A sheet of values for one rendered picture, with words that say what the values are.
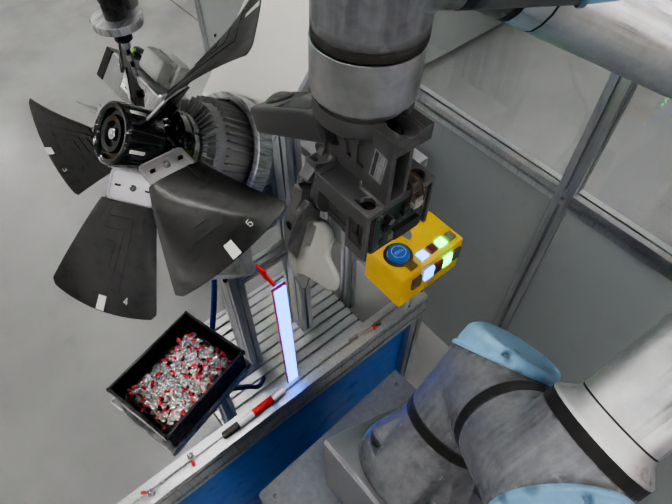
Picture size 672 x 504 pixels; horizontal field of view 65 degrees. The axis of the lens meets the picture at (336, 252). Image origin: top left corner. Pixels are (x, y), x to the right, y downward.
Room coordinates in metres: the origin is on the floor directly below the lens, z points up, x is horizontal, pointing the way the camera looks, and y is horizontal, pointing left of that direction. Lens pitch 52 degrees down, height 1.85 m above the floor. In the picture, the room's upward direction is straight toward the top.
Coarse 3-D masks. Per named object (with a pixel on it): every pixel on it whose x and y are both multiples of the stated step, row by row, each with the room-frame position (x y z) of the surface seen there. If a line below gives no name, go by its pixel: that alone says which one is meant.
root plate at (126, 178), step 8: (112, 168) 0.74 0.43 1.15; (112, 176) 0.73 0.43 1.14; (120, 176) 0.74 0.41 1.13; (128, 176) 0.74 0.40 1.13; (136, 176) 0.74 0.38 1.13; (112, 184) 0.72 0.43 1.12; (128, 184) 0.73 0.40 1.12; (136, 184) 0.73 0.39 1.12; (144, 184) 0.73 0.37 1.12; (112, 192) 0.71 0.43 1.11; (120, 192) 0.72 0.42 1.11; (128, 192) 0.72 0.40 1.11; (136, 192) 0.72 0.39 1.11; (144, 192) 0.72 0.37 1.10; (120, 200) 0.71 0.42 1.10; (128, 200) 0.71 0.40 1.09; (136, 200) 0.71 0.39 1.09; (144, 200) 0.71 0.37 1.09
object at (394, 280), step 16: (432, 224) 0.67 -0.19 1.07; (400, 240) 0.63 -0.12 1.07; (416, 240) 0.63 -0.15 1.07; (432, 240) 0.63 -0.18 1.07; (368, 256) 0.60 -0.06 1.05; (384, 256) 0.59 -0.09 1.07; (416, 256) 0.59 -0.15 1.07; (432, 256) 0.59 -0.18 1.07; (368, 272) 0.60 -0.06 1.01; (384, 272) 0.57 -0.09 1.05; (400, 272) 0.55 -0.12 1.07; (416, 272) 0.56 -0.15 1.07; (384, 288) 0.56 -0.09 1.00; (400, 288) 0.54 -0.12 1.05; (416, 288) 0.56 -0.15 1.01; (400, 304) 0.54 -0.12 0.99
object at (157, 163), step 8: (168, 152) 0.75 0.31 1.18; (176, 152) 0.75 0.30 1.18; (184, 152) 0.75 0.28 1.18; (152, 160) 0.73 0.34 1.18; (160, 160) 0.73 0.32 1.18; (168, 160) 0.73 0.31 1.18; (176, 160) 0.73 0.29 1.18; (184, 160) 0.73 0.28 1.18; (192, 160) 0.72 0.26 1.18; (144, 168) 0.71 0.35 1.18; (152, 168) 0.71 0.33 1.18; (160, 168) 0.71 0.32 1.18; (168, 168) 0.71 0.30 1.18; (176, 168) 0.71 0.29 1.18; (144, 176) 0.69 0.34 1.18; (152, 176) 0.69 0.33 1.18; (160, 176) 0.69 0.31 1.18
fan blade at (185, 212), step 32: (160, 192) 0.64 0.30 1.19; (192, 192) 0.64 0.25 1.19; (224, 192) 0.63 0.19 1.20; (256, 192) 0.63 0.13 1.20; (160, 224) 0.58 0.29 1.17; (192, 224) 0.57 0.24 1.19; (224, 224) 0.56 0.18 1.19; (192, 256) 0.51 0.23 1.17; (224, 256) 0.51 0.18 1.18; (192, 288) 0.47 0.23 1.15
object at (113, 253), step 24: (96, 216) 0.68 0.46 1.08; (120, 216) 0.68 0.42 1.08; (144, 216) 0.69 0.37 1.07; (96, 240) 0.65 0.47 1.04; (120, 240) 0.65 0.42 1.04; (144, 240) 0.66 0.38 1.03; (72, 264) 0.63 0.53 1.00; (96, 264) 0.62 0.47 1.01; (120, 264) 0.62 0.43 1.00; (144, 264) 0.62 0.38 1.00; (72, 288) 0.60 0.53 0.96; (96, 288) 0.59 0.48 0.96; (120, 288) 0.59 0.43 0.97; (144, 288) 0.59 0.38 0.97; (120, 312) 0.55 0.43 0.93; (144, 312) 0.55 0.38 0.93
